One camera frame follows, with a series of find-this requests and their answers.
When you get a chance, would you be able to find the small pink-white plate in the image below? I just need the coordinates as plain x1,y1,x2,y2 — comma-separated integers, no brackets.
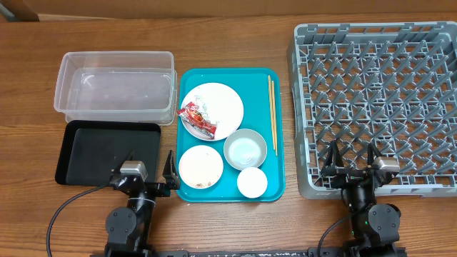
179,145,224,189

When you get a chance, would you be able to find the white tissue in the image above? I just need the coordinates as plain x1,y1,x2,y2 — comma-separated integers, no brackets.
194,94,208,116

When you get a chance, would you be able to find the large white plate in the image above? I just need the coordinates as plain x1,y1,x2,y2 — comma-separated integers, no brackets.
180,82,244,141

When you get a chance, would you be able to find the grey dish rack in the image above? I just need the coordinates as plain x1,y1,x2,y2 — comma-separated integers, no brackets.
287,21,456,199

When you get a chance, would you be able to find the teal serving tray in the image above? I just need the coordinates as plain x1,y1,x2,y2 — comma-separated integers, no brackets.
176,68,286,202

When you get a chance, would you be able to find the red snack wrapper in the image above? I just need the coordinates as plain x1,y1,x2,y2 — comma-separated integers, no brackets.
177,101,217,139

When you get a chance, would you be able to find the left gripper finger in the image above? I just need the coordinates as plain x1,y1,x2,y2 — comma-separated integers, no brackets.
113,150,135,171
162,150,181,190

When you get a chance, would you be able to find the black tray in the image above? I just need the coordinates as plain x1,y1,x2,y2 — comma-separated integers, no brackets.
55,120,161,186

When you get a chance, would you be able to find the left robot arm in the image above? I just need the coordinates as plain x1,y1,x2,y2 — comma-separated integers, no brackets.
104,151,180,256

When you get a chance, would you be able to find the wooden chopstick left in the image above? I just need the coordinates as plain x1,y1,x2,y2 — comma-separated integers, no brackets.
267,75,276,151

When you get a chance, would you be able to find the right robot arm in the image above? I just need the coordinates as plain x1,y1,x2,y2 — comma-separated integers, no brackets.
316,141,407,256

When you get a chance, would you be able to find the small white cup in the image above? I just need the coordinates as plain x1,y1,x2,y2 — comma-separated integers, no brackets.
237,167,268,198

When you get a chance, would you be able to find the wooden chopstick right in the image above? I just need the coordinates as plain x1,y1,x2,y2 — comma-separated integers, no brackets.
271,80,278,156

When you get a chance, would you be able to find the grey bowl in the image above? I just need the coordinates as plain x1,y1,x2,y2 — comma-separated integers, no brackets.
224,128,268,171

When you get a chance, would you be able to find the clear plastic bin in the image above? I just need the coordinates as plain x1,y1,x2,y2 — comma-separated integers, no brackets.
54,51,177,126

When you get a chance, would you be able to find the wooden chopstick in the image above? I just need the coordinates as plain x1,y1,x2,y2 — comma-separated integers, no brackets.
267,75,276,151
271,80,278,156

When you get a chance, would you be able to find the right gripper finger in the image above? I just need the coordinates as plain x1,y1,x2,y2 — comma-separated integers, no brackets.
323,140,344,171
367,142,383,167

